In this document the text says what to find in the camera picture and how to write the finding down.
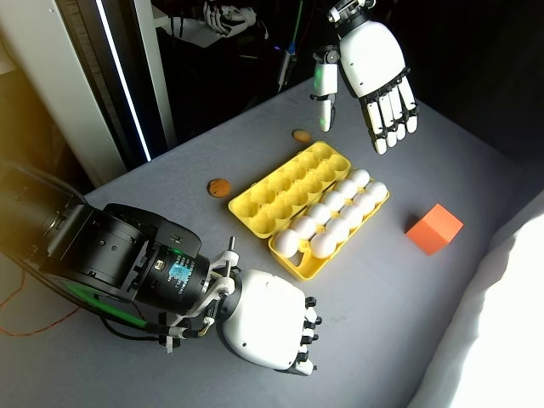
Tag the white light strip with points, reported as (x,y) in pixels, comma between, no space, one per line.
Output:
(123,85)

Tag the black white exoskeleton glove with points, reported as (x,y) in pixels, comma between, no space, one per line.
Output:
(225,17)

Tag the white frame post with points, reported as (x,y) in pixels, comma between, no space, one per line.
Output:
(47,68)

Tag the white egg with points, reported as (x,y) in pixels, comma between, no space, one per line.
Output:
(364,203)
(347,188)
(323,244)
(360,177)
(333,200)
(351,216)
(377,191)
(319,212)
(286,243)
(337,229)
(303,226)

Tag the round brown toy cookie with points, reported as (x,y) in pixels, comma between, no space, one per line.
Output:
(219,188)

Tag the grey table cloth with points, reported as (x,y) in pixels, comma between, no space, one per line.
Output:
(382,319)

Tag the small brown toy cookie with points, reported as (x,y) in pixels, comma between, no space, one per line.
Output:
(301,135)

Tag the yellow egg carton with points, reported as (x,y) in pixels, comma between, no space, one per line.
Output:
(289,183)

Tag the orange cube block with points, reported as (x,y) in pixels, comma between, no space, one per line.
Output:
(433,229)

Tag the bright white cloth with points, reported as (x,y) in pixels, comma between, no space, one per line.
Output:
(501,331)

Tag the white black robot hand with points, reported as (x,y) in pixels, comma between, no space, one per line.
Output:
(263,319)
(372,55)

